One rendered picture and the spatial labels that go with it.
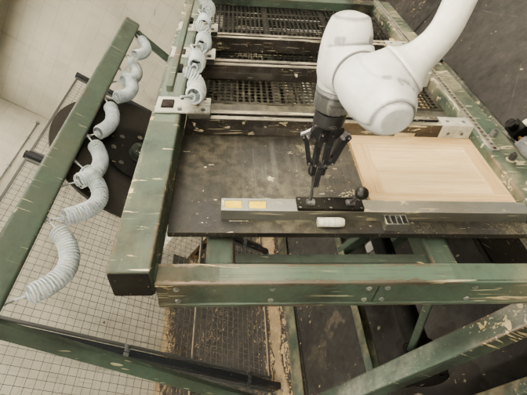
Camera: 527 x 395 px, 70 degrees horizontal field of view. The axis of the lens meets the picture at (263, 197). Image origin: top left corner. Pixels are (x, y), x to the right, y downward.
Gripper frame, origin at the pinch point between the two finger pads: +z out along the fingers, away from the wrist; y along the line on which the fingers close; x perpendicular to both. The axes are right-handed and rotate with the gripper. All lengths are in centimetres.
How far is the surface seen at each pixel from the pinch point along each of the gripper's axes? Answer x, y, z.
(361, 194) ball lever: -6.0, 11.2, 1.7
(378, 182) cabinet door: 13.6, 25.2, 14.7
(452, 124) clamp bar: 41, 61, 9
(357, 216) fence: -1.9, 14.6, 14.7
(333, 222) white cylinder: -4.8, 6.5, 14.0
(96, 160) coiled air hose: 50, -79, 37
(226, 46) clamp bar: 114, -27, 14
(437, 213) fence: -1.9, 38.6, 13.0
